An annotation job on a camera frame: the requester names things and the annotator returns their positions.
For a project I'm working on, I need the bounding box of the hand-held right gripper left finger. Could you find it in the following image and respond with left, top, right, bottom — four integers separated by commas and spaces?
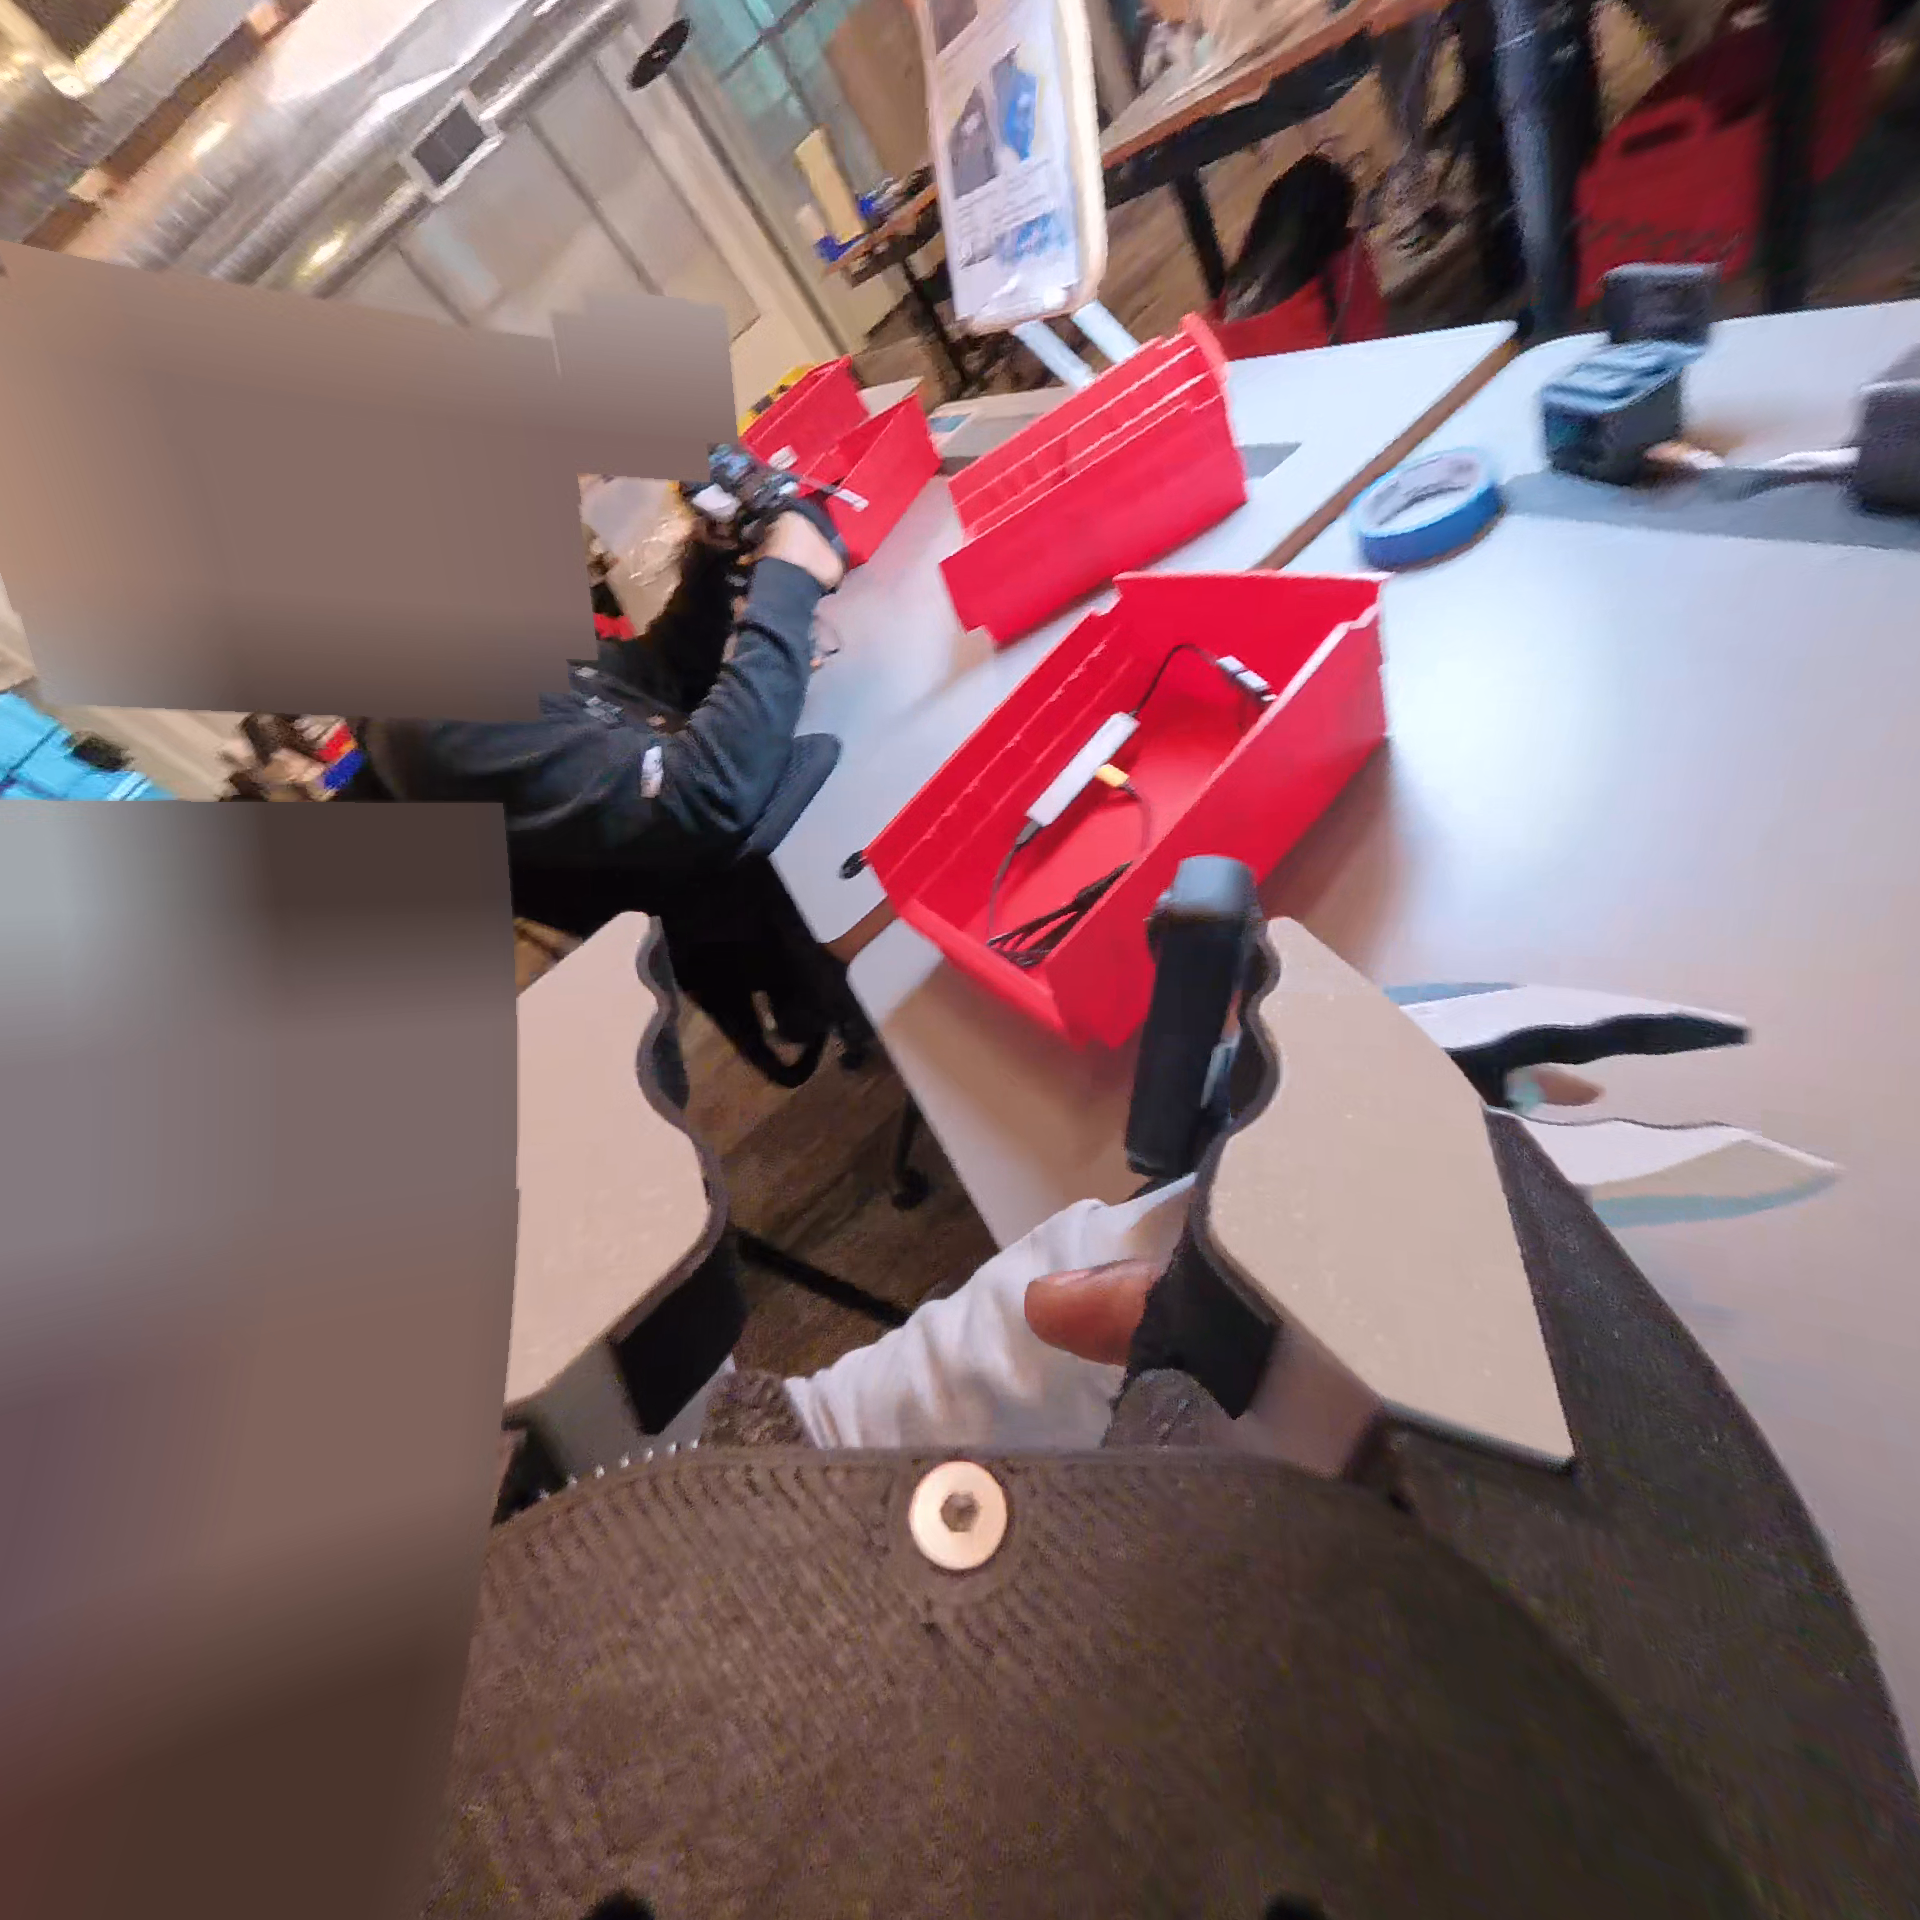
514, 905, 749, 1449

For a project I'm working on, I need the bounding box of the black cable bundle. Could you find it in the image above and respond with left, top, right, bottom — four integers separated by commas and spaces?
982, 785, 1153, 970

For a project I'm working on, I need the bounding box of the white usb adapter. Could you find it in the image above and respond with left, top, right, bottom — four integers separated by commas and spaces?
1023, 708, 1146, 830

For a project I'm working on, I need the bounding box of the instruction sheet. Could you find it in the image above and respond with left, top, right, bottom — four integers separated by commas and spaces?
929, 0, 1086, 313

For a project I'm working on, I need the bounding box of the small black device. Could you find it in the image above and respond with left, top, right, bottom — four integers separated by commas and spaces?
1597, 263, 1722, 350

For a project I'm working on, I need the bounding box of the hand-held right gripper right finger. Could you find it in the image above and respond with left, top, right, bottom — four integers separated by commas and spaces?
1121, 914, 1578, 1479

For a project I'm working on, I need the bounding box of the dark grey case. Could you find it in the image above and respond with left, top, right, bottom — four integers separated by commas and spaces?
1538, 337, 1692, 485

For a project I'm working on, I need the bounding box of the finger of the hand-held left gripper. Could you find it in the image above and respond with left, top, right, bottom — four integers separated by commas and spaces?
1505, 1105, 1844, 1206
1382, 977, 1754, 1109

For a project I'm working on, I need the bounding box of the person's right hand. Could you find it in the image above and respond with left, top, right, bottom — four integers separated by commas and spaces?
1023, 1255, 1170, 1370

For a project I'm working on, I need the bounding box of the person's left forearm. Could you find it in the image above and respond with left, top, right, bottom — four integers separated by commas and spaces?
779, 1176, 1201, 1454

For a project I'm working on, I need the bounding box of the blue tape roll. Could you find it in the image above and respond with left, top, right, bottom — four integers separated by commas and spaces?
1346, 443, 1505, 571

